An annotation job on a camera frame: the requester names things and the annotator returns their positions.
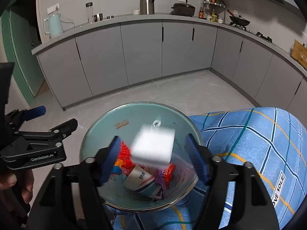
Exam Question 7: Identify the light blue electric kettle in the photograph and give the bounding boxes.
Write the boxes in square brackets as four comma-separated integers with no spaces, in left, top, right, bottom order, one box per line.
[44,14,65,39]

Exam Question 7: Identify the steel thermos jug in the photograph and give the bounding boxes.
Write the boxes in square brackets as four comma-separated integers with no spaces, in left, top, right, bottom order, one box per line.
[140,0,155,15]

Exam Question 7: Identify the blue checkered tablecloth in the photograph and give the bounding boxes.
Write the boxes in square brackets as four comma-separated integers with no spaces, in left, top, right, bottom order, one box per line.
[106,107,307,230]

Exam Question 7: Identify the black wok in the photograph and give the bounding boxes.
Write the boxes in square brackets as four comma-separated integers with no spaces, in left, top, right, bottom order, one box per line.
[227,9,250,27]

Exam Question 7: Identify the corner spice rack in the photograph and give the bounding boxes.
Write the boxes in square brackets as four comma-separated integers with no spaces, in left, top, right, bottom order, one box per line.
[203,0,226,8]

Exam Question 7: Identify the grey base cabinets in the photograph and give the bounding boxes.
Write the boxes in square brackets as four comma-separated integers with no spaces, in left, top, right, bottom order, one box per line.
[31,12,307,115]

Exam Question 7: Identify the blue snack wrapper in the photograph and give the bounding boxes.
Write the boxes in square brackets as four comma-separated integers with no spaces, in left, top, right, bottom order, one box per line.
[109,160,130,182]

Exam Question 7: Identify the white striped paper cup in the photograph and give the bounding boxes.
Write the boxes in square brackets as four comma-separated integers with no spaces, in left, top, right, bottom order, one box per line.
[123,165,160,197]

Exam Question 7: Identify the gas stove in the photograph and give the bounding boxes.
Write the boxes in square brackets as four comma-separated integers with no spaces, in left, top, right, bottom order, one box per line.
[229,23,274,44]

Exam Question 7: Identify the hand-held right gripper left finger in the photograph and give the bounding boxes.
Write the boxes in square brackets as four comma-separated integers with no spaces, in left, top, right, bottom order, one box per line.
[25,135,122,230]

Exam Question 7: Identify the green door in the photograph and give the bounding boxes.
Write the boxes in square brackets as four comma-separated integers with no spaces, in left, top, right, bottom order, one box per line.
[0,7,45,106]

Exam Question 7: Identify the red mesh wrapper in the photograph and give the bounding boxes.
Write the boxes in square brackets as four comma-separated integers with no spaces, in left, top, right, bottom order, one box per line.
[117,141,135,170]

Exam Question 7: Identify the white square box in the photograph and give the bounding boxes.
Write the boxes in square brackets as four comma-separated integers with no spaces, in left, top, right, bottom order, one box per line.
[131,124,175,167]

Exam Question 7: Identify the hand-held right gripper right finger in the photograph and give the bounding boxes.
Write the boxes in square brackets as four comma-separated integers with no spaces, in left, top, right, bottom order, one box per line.
[185,134,280,230]

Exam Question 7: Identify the person's left hand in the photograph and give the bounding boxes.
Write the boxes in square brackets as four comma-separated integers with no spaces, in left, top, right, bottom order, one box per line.
[0,169,34,204]

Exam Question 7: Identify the teal trash bin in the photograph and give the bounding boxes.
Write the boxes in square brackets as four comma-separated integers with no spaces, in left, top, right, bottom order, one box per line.
[80,101,204,212]

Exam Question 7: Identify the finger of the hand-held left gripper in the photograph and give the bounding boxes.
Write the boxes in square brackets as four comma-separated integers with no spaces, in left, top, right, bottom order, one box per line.
[17,118,78,140]
[6,105,46,131]

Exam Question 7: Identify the orange red snack wrapper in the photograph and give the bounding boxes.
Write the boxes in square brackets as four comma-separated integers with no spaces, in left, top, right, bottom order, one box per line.
[163,162,177,187]

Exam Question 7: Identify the clear glass jar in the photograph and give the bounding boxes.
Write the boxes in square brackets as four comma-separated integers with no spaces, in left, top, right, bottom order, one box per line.
[86,2,94,24]

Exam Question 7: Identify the purple snack wrapper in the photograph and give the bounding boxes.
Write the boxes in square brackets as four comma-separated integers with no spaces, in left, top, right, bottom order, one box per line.
[153,170,168,200]

